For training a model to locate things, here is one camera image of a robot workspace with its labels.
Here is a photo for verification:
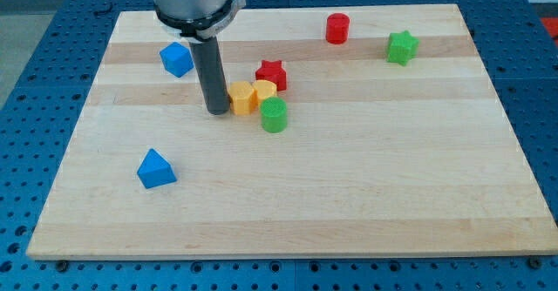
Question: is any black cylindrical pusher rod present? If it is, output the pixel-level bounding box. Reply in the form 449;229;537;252
189;37;230;115

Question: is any blue triangle block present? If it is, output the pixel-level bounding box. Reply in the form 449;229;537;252
136;148;177;189

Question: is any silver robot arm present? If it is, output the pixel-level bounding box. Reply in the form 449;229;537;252
153;0;246;115

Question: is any blue cube block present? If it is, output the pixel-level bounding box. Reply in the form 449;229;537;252
160;42;194;78

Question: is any yellow hexagon block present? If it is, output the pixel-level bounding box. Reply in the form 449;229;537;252
228;81;257;115

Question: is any yellow round block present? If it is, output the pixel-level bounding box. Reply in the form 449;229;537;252
252;79;277;106

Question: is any red star block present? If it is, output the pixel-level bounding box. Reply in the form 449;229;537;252
255;60;288;91

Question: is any green cylinder block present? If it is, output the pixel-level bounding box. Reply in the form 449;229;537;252
260;97;288;133

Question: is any red cylinder block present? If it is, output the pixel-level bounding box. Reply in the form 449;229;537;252
325;13;350;44

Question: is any wooden board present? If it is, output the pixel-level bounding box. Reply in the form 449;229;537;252
27;4;557;261

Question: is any green star block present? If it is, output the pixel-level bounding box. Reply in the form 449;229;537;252
386;30;420;66

